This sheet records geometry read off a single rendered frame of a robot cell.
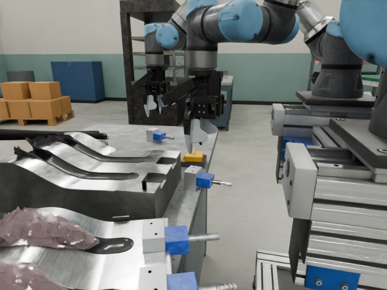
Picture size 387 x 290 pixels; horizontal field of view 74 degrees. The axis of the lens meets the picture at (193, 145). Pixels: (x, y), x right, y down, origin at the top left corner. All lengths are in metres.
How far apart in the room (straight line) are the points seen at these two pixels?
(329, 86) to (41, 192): 0.85
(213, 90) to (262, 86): 6.50
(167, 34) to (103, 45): 7.09
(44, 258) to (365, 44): 0.48
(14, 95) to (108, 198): 5.32
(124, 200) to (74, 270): 0.19
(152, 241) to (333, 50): 0.76
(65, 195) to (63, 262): 0.23
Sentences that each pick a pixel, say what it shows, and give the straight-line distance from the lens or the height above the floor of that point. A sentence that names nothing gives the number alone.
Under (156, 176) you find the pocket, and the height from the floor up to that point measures 0.88.
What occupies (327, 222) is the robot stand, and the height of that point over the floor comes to 0.90.
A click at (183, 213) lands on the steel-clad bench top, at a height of 0.80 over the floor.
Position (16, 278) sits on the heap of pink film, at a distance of 0.40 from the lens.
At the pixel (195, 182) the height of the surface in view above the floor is 0.83.
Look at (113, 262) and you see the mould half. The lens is 0.45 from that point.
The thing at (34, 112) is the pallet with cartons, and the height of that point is 0.25.
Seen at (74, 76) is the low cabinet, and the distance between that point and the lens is 7.86.
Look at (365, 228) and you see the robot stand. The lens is 0.50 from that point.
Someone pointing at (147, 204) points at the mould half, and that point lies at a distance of 0.57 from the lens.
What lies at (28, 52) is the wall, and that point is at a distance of 9.33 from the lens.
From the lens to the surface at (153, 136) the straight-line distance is 1.16.
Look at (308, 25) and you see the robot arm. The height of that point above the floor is 1.27.
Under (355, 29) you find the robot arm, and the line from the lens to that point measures 0.35.
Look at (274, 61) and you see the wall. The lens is 7.12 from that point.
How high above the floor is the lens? 1.15
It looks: 18 degrees down
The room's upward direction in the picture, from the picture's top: straight up
